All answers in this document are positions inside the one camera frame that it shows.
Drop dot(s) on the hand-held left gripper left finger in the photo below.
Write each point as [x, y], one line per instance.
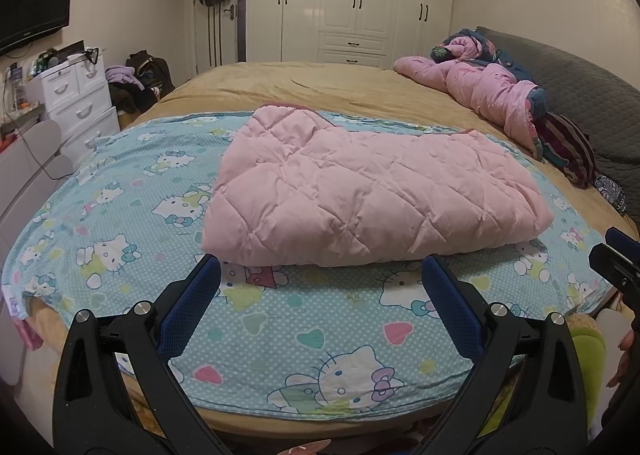
[192, 305]

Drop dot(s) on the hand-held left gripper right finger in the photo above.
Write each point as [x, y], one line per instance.
[452, 305]

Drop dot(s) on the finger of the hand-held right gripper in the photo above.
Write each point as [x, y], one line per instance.
[622, 241]
[612, 265]

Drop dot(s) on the pink quilted jacket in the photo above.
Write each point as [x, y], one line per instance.
[360, 185]

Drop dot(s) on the person's right hand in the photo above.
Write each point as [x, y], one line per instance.
[622, 360]

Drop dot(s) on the dark patterned pillow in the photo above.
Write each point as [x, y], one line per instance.
[610, 192]

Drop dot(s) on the blue cartoon printed blanket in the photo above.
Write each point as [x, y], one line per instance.
[300, 315]

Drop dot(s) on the dark striped cloth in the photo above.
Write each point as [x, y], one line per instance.
[567, 145]

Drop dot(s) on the grey quilted headboard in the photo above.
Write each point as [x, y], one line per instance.
[575, 80]

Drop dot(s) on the pink padded coat pile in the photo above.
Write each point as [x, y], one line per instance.
[480, 85]

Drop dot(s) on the white drawer cabinet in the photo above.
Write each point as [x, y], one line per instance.
[75, 105]

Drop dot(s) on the purple cloth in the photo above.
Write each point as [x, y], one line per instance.
[122, 75]

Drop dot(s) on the tan bed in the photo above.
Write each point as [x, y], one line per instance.
[325, 85]

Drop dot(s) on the white door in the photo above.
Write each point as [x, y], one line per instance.
[227, 45]

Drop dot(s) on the black television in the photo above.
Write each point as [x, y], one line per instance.
[30, 5]

